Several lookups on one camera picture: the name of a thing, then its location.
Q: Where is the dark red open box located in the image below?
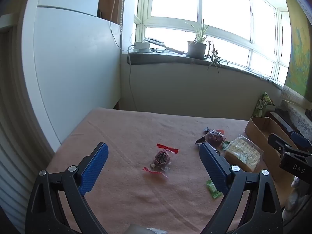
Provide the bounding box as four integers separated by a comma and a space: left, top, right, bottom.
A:
266, 111, 296, 133

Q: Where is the white ribbed panel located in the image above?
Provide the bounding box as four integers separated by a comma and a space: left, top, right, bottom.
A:
0, 28, 55, 226

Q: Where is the green carton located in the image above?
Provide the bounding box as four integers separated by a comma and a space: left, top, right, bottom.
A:
252, 92, 276, 118

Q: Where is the white hanging cable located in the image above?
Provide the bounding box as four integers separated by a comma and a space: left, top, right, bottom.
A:
109, 0, 122, 50

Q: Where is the white electrical device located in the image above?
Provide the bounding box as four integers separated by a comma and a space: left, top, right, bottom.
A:
133, 41, 150, 53

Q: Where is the white lace cloth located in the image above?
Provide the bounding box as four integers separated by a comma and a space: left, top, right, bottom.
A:
280, 85, 312, 139

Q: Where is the brown cardboard box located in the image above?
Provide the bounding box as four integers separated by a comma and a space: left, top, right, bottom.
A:
244, 116, 296, 183

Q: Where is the red-wrapped date walnut snack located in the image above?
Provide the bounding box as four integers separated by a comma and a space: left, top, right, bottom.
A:
143, 143, 180, 178

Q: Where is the landscape wall poster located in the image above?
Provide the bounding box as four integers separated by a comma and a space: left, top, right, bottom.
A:
282, 0, 312, 98

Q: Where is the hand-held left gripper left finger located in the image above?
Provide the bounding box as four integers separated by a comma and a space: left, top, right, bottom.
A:
25, 142, 109, 234

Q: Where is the grey plastic packet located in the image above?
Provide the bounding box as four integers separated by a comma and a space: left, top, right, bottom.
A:
124, 224, 168, 234

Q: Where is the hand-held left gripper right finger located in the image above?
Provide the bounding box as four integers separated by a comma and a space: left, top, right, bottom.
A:
199, 142, 284, 234

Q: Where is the dark frying pan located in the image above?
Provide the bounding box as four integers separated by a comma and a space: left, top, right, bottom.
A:
145, 37, 186, 55

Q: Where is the small trailing plant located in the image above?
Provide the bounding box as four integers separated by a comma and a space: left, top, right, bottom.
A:
206, 41, 228, 74

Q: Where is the pale blurry cloth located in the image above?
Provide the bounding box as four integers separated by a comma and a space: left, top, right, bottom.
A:
283, 175, 308, 217

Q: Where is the clear-wrapped bread package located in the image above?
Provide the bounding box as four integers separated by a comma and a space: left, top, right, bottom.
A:
221, 135, 264, 172

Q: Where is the white framed window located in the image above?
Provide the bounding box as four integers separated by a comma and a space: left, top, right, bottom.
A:
134, 0, 293, 86

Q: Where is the potted spider plant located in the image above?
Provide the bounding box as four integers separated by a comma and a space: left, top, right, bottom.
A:
184, 19, 211, 60

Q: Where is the white wardrobe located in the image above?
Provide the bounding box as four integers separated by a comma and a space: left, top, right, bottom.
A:
21, 0, 122, 153

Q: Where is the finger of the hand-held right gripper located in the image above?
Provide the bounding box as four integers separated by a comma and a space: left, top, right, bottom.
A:
268, 133, 293, 157
291, 132, 312, 150

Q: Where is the grey windowsill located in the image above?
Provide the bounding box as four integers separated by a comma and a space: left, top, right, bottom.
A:
127, 52, 285, 86

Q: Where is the dark red date snack packet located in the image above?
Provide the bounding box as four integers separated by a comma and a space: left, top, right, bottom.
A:
204, 129, 224, 149

